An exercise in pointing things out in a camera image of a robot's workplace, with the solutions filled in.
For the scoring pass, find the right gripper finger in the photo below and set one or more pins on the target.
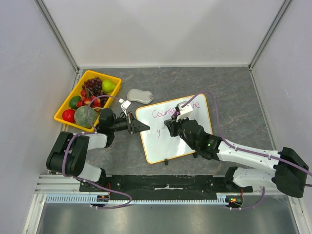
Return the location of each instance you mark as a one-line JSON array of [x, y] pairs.
[[176, 118], [170, 126]]

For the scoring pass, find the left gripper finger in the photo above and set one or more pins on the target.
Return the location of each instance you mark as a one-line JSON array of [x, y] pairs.
[[139, 130], [139, 124]]

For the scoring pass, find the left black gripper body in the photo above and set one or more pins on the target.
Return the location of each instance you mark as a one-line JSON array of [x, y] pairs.
[[128, 119]]

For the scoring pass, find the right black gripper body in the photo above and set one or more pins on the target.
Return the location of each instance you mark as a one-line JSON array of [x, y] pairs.
[[174, 126]]

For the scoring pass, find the orange framed whiteboard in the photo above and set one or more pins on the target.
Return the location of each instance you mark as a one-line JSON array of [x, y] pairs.
[[157, 143]]

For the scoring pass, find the purple capped white marker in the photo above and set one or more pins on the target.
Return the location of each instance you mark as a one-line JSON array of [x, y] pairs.
[[176, 113]]

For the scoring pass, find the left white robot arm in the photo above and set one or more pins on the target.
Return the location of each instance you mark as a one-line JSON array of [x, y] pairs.
[[68, 155]]

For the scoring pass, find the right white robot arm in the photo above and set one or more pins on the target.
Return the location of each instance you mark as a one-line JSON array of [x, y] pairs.
[[283, 170]]

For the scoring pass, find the grey whiteboard eraser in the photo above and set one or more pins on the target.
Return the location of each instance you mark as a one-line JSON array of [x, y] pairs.
[[140, 96]]

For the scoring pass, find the green pear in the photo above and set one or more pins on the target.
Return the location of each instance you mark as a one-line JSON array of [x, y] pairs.
[[108, 86]]

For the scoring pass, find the dark purple grape bunch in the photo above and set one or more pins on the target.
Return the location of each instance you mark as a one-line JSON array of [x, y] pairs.
[[94, 85]]

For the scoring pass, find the green netted melon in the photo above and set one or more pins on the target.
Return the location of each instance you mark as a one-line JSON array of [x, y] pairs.
[[81, 119]]

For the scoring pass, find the yellow plastic fruit tray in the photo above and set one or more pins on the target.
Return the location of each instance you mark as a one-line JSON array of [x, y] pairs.
[[76, 92]]

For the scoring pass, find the green lime fruit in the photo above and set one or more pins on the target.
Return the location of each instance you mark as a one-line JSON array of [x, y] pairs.
[[73, 102]]

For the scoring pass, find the red apple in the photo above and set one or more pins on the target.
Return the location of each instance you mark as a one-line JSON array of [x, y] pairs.
[[68, 115]]

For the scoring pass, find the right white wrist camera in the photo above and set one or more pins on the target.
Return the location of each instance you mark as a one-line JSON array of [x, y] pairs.
[[184, 110]]

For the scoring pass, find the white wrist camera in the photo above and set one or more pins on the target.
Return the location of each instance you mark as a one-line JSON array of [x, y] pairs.
[[184, 110], [124, 104]]

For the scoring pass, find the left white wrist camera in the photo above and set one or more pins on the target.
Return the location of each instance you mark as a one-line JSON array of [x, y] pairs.
[[124, 104]]

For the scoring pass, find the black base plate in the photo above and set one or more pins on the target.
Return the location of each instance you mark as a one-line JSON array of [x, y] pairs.
[[172, 186]]

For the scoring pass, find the white slotted cable duct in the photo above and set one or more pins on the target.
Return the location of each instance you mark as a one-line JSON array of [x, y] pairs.
[[105, 199]]

